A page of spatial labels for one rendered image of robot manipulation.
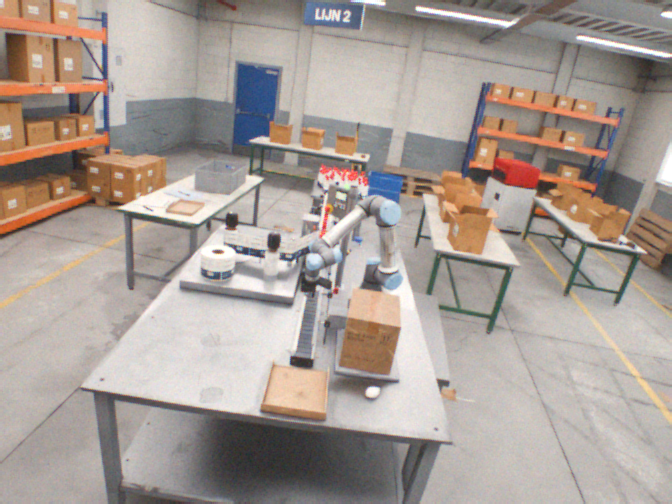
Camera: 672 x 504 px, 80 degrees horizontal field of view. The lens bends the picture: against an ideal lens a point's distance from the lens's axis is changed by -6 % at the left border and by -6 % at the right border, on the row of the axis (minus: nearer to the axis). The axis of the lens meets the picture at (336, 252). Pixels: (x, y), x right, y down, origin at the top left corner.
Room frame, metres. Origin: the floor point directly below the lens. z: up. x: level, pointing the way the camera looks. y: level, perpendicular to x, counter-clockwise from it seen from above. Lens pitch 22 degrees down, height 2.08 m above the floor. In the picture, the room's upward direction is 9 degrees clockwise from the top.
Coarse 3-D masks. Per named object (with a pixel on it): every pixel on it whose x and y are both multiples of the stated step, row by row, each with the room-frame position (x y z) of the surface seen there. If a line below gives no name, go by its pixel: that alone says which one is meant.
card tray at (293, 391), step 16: (272, 368) 1.56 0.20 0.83; (288, 368) 1.58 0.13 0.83; (272, 384) 1.45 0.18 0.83; (288, 384) 1.47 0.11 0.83; (304, 384) 1.49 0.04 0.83; (320, 384) 1.50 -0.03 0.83; (272, 400) 1.36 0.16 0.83; (288, 400) 1.37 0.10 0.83; (304, 400) 1.39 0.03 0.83; (320, 400) 1.40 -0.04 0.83; (304, 416) 1.30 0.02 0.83; (320, 416) 1.30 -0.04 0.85
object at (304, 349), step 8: (312, 304) 2.11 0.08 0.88; (304, 312) 2.01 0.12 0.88; (312, 312) 2.03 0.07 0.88; (304, 320) 1.93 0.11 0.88; (312, 320) 1.94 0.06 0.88; (304, 328) 1.86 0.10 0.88; (312, 328) 1.87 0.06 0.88; (304, 336) 1.79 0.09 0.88; (312, 336) 1.80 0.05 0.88; (304, 344) 1.72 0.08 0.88; (296, 352) 1.64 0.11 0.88; (304, 352) 1.65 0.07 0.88
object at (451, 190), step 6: (450, 186) 4.89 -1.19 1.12; (456, 186) 4.90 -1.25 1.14; (462, 186) 4.90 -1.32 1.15; (444, 192) 4.89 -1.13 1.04; (450, 192) 4.89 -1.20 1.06; (456, 192) 4.89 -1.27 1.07; (462, 192) 4.89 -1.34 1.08; (474, 192) 4.85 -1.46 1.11; (444, 198) 4.78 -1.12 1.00; (450, 198) 4.89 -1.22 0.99; (444, 210) 4.62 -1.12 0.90; (444, 216) 4.55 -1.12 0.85; (450, 216) 4.55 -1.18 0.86; (444, 222) 4.55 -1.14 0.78
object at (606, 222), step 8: (600, 208) 5.46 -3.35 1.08; (608, 208) 5.44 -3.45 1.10; (616, 208) 5.42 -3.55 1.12; (600, 216) 5.14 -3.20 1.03; (608, 216) 5.10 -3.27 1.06; (616, 216) 5.07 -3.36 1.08; (624, 216) 5.06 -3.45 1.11; (592, 224) 5.38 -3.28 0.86; (600, 224) 5.16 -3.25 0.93; (608, 224) 5.11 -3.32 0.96; (616, 224) 5.09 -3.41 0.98; (624, 224) 5.08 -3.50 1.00; (600, 232) 5.11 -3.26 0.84; (608, 232) 5.10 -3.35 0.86; (616, 232) 5.08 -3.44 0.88
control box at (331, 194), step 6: (330, 186) 2.54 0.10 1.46; (336, 186) 2.53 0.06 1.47; (342, 186) 2.54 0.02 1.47; (348, 186) 2.57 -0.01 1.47; (330, 192) 2.54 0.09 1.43; (348, 192) 2.47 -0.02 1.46; (330, 198) 2.54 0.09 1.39; (348, 198) 2.47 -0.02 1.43; (330, 204) 2.53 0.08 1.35; (330, 210) 2.53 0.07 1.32; (336, 210) 2.51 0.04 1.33; (342, 210) 2.48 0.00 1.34; (336, 216) 2.50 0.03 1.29; (342, 216) 2.48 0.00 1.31
